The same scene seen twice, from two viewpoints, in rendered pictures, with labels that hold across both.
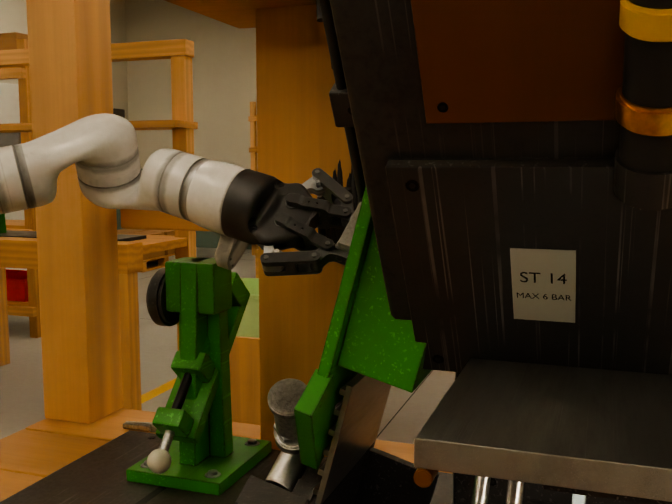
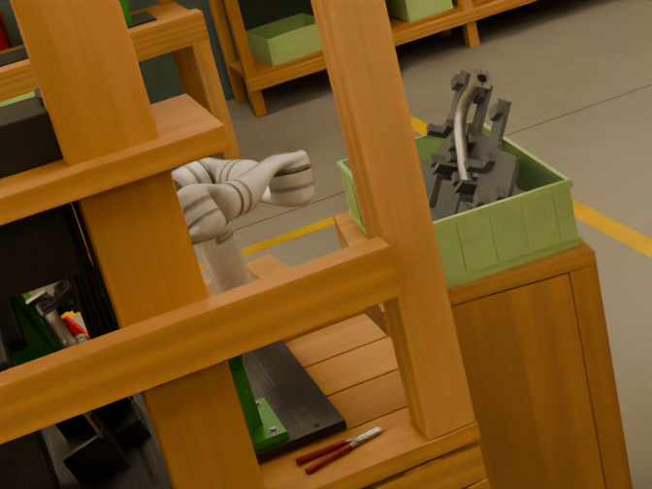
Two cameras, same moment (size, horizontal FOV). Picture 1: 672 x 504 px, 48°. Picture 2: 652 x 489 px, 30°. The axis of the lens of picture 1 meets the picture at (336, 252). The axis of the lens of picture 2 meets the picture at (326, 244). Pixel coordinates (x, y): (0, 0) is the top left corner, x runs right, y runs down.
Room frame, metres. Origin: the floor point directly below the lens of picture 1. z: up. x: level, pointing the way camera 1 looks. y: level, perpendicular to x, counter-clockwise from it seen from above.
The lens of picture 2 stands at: (2.70, -0.71, 2.02)
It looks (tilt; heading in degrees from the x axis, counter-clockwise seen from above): 22 degrees down; 147
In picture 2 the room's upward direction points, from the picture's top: 14 degrees counter-clockwise
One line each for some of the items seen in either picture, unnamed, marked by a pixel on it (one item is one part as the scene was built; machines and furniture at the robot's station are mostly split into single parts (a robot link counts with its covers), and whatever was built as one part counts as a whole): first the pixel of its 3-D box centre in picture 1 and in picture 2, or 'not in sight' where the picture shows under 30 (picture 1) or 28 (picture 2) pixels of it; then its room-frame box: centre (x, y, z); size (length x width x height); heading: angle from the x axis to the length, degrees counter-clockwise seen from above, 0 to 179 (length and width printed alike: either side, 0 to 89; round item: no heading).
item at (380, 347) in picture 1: (394, 297); (23, 325); (0.67, -0.05, 1.17); 0.13 x 0.12 x 0.20; 71
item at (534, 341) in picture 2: not in sight; (478, 363); (0.47, 1.15, 0.39); 0.68 x 0.52 x 0.79; 151
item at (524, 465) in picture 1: (570, 385); not in sight; (0.59, -0.19, 1.11); 0.39 x 0.16 x 0.03; 161
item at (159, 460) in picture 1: (165, 444); not in sight; (0.87, 0.20, 0.96); 0.06 x 0.03 x 0.06; 161
